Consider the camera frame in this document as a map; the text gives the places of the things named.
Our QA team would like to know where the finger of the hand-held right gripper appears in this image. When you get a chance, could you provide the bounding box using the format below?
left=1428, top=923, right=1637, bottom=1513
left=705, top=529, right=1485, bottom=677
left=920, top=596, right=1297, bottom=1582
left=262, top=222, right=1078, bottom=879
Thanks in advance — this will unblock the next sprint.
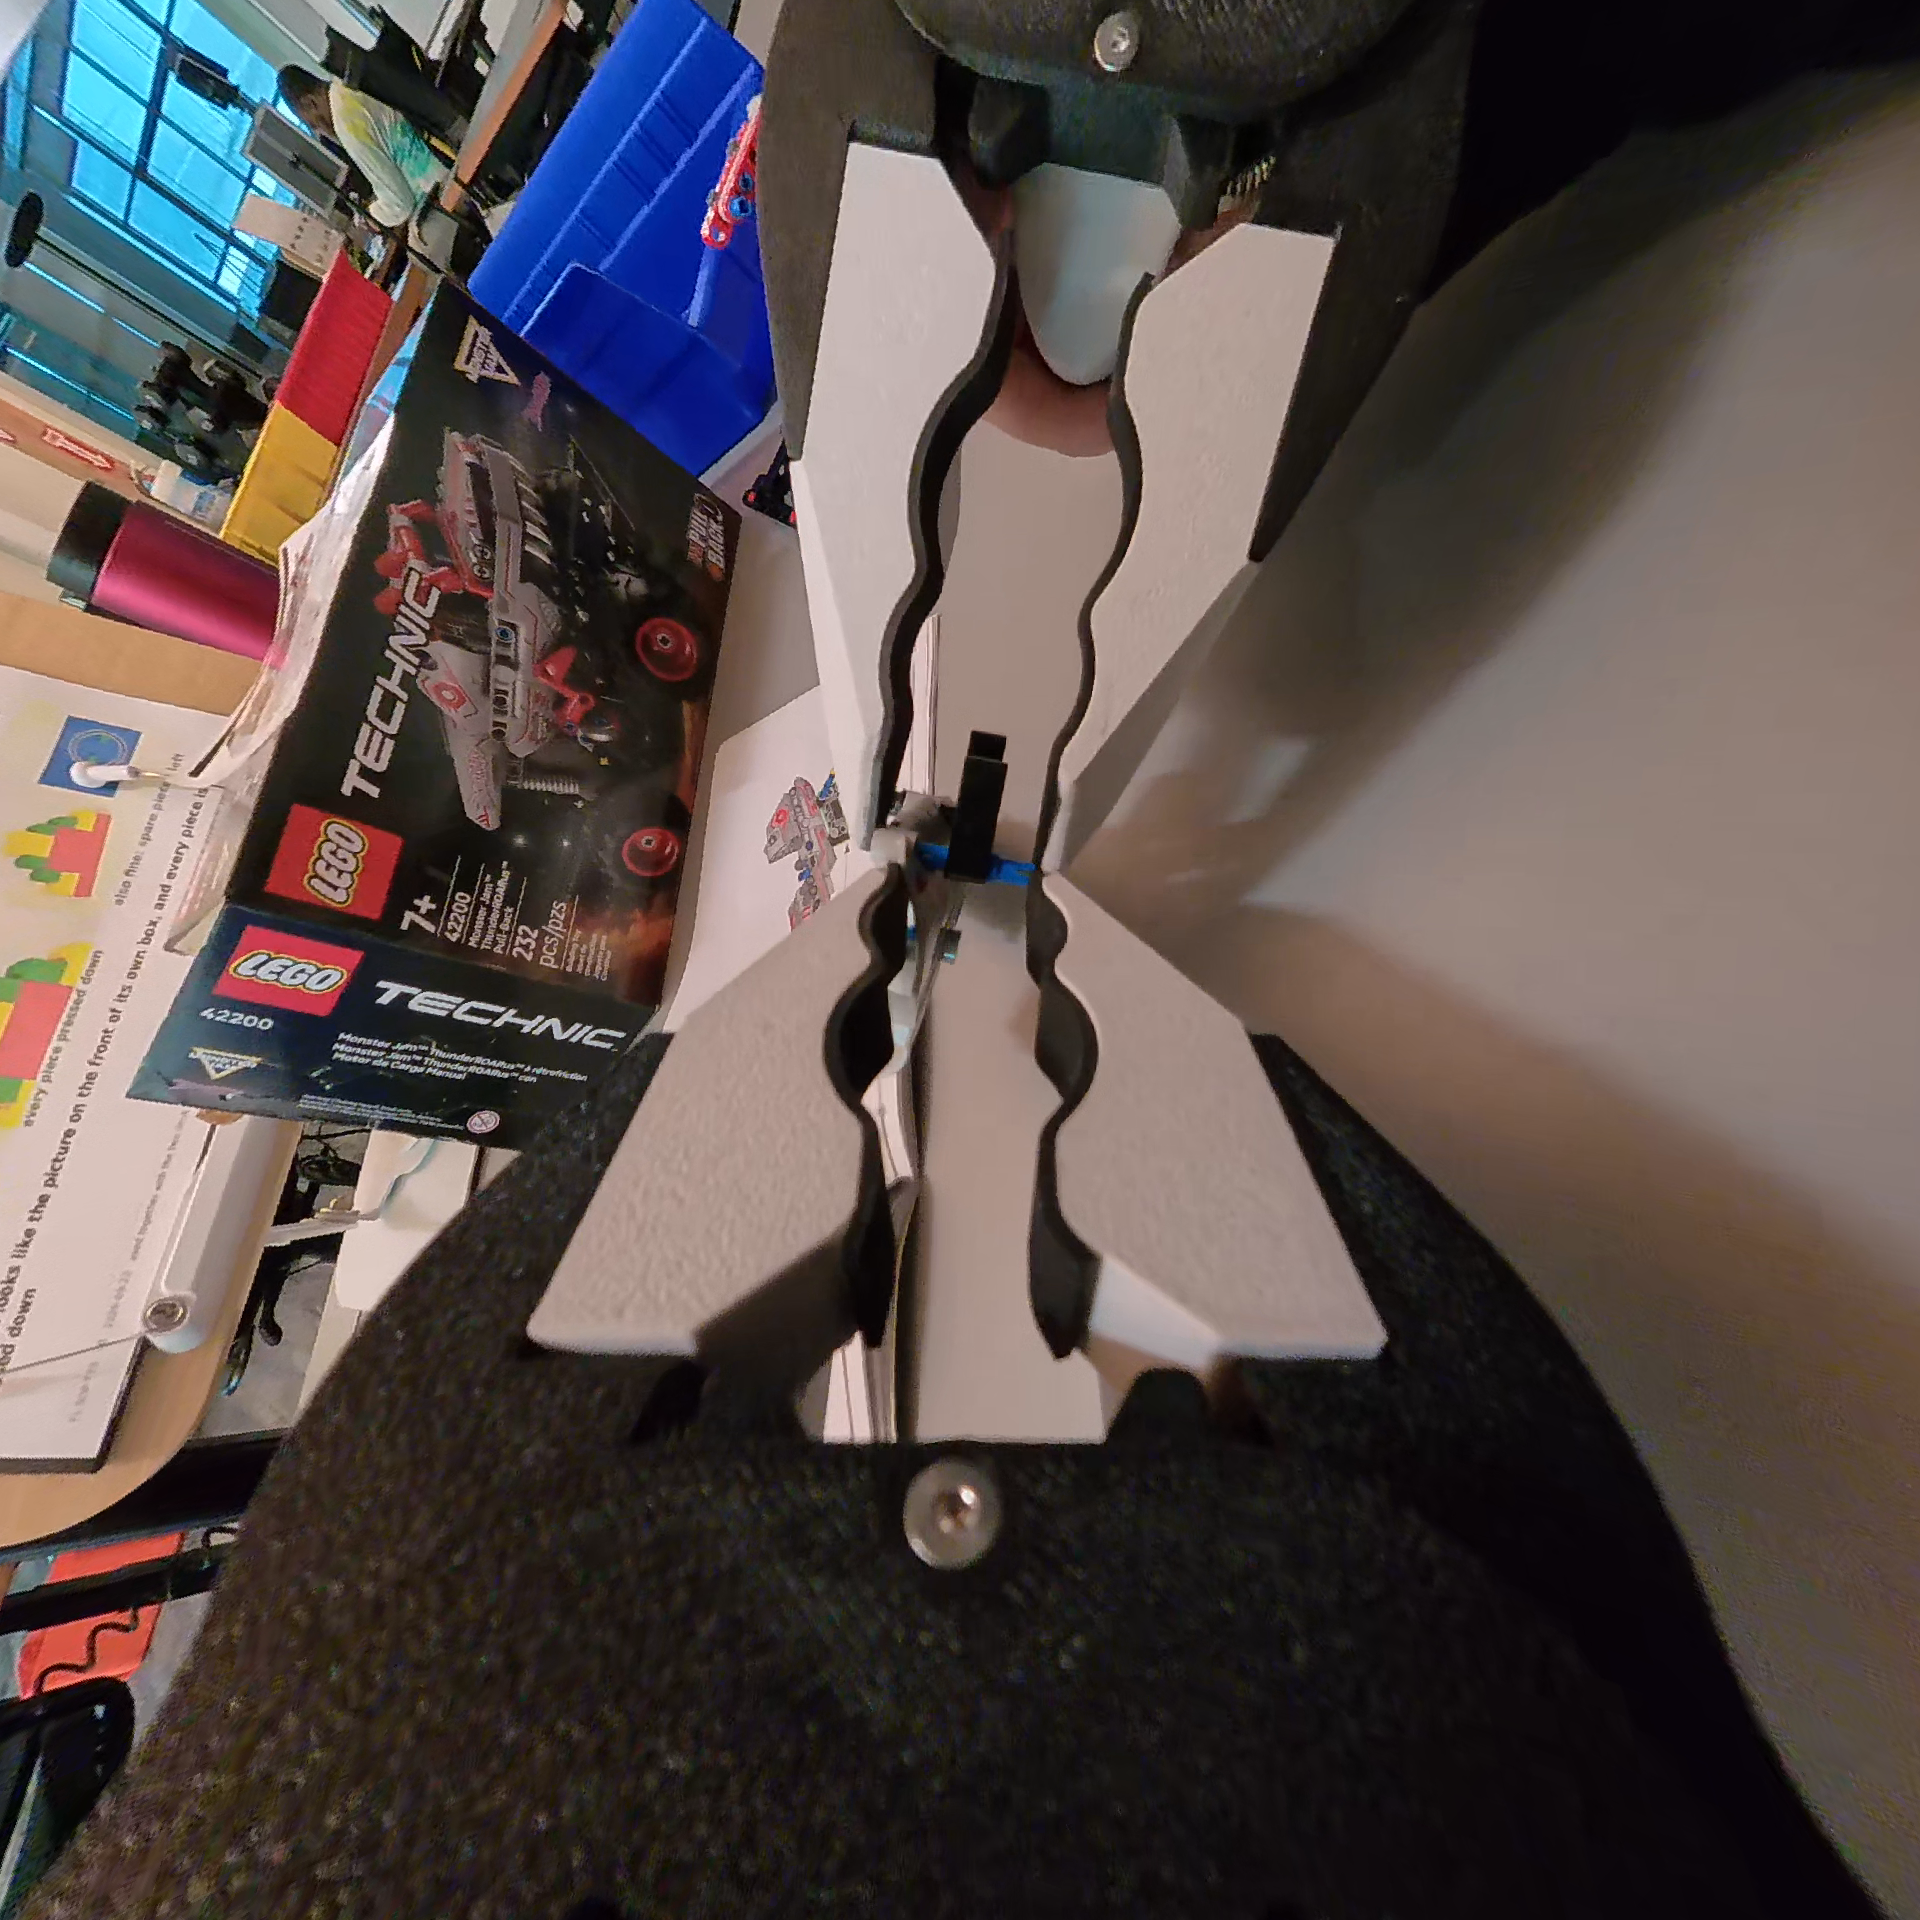
left=786, top=140, right=1014, bottom=854
left=1039, top=222, right=1344, bottom=873

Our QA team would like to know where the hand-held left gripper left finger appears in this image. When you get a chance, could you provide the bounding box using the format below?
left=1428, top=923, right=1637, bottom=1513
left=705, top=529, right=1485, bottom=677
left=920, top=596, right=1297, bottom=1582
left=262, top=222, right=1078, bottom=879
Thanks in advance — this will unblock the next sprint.
left=525, top=871, right=917, bottom=1365

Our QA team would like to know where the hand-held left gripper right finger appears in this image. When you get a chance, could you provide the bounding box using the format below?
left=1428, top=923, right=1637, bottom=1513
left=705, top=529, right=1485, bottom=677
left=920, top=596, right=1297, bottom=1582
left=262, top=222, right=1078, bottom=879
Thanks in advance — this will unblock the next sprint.
left=1028, top=867, right=1386, bottom=1365

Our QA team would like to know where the small grey brick assembly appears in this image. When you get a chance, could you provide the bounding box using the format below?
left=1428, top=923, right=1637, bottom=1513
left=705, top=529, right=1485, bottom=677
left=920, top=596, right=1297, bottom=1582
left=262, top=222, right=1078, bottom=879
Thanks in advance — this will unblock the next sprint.
left=878, top=729, right=1047, bottom=1041

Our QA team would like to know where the white desk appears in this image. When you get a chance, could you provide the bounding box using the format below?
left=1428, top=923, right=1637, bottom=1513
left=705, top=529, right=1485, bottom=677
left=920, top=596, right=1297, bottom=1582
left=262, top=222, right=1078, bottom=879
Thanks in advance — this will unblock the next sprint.
left=660, top=60, right=1920, bottom=1501

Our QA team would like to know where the person's right hand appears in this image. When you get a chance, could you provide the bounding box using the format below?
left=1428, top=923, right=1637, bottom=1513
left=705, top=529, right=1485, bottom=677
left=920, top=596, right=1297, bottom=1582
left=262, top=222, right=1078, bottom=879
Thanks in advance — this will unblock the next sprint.
left=991, top=343, right=1119, bottom=454

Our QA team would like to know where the red toy beam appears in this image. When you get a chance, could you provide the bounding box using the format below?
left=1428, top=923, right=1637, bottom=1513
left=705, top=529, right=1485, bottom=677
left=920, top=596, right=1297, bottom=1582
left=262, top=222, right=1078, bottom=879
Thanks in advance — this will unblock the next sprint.
left=702, top=103, right=768, bottom=252

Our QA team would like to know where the white instruction booklet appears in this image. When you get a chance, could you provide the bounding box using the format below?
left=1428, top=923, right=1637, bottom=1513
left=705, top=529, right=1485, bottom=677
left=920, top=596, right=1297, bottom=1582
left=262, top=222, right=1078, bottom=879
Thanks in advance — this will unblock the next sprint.
left=660, top=615, right=943, bottom=1444

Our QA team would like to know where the blue plastic bin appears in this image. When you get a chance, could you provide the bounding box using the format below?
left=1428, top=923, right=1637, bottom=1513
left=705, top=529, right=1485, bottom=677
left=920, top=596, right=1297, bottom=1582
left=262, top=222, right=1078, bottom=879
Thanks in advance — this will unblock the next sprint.
left=468, top=0, right=783, bottom=476

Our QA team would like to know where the black toy set box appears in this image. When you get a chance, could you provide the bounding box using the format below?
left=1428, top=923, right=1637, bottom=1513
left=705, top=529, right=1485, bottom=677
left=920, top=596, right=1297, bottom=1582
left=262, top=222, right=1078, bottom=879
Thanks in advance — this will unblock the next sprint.
left=128, top=285, right=744, bottom=1151

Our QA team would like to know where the red plastic bin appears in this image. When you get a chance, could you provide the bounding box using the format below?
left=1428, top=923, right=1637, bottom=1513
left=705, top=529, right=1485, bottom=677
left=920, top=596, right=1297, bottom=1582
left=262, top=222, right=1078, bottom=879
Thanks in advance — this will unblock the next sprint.
left=268, top=246, right=397, bottom=442

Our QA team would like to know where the clear plastic bag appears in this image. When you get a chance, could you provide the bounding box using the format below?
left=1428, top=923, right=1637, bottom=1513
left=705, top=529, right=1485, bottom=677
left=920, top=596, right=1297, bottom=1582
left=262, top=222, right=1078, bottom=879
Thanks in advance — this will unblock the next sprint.
left=192, top=491, right=441, bottom=783

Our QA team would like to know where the yellow plastic bin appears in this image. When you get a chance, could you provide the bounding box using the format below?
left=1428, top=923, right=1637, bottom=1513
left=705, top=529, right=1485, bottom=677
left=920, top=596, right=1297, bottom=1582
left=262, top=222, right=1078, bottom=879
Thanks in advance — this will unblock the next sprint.
left=220, top=403, right=365, bottom=567

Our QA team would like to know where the printed instruction sheet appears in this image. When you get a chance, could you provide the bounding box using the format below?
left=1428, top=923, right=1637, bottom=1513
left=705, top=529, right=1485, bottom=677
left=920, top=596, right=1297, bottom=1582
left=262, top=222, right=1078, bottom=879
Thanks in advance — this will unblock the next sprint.
left=0, top=660, right=289, bottom=1473

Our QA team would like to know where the black equipment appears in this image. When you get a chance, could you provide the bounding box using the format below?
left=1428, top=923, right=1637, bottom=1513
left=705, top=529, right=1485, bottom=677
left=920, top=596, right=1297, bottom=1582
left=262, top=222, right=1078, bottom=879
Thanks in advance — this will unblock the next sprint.
left=132, top=335, right=273, bottom=454

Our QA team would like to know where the maroon metal bottle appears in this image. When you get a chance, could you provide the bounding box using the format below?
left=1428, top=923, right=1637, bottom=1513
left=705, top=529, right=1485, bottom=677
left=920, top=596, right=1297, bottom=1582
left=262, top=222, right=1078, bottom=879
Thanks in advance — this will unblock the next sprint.
left=46, top=482, right=289, bottom=666

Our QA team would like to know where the orange patterned object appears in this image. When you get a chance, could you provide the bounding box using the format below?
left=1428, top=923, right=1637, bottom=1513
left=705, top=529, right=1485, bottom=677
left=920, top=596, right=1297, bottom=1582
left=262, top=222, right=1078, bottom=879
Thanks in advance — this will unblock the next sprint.
left=18, top=1527, right=214, bottom=1701

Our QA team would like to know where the large window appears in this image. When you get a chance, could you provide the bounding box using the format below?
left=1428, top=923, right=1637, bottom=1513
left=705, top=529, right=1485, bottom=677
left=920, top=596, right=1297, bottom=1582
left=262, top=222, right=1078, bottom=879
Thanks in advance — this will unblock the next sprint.
left=0, top=0, right=309, bottom=385

